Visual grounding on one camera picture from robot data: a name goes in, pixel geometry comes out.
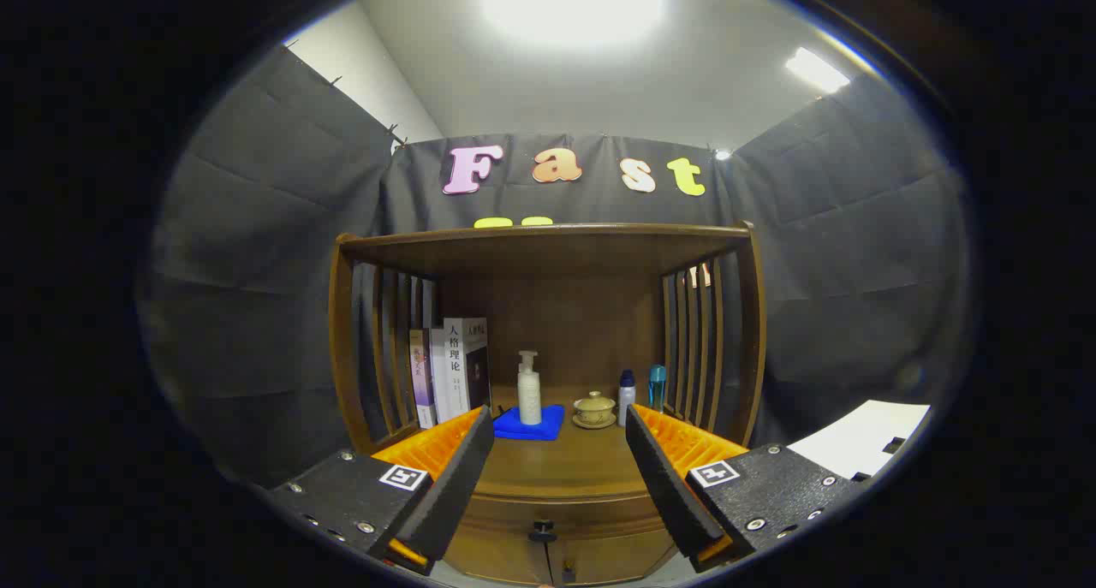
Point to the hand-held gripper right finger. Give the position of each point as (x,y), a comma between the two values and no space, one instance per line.
(668,485)

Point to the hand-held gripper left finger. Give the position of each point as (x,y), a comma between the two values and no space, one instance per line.
(454,485)

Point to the wooden drawer with black knob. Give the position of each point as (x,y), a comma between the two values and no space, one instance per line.
(591,515)

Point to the wooden countertop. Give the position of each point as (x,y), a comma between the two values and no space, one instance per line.
(556,468)

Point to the white filing cabinet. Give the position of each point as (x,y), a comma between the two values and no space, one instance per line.
(856,438)

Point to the wooden slatted cabinet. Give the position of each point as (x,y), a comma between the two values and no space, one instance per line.
(565,314)

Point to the blue folded cloth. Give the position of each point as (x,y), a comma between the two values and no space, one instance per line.
(514,425)

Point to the teal transparent bottle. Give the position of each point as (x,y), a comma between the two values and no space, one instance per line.
(657,391)

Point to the white bottle with dark cap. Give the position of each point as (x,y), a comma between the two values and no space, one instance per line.
(627,400)

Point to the beige lidded teacup with saucer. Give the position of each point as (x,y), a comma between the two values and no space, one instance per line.
(594,408)

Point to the purple spine book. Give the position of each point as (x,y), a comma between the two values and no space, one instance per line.
(421,378)

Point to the thin white book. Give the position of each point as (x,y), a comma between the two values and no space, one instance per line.
(438,374)

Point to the white pump bottle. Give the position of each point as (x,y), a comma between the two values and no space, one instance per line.
(529,400)

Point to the thick white and black book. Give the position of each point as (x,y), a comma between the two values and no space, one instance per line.
(458,365)

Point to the black backdrop cloth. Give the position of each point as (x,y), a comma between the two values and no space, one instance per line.
(257,271)

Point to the small ceiling light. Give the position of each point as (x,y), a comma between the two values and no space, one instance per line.
(816,69)

